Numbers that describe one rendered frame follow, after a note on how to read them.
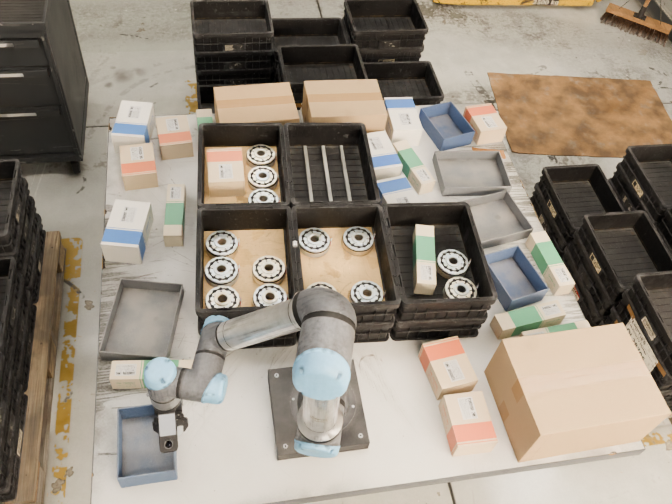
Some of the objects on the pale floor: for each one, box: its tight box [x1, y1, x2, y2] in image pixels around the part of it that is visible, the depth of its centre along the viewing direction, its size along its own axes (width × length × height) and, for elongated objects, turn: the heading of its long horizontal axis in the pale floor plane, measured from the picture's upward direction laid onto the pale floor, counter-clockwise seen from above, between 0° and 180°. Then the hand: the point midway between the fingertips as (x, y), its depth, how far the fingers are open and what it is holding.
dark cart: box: [0, 0, 89, 174], centre depth 318 cm, size 60×45×90 cm
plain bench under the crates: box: [90, 103, 646, 504], centre depth 262 cm, size 160×160×70 cm
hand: (173, 437), depth 184 cm, fingers closed
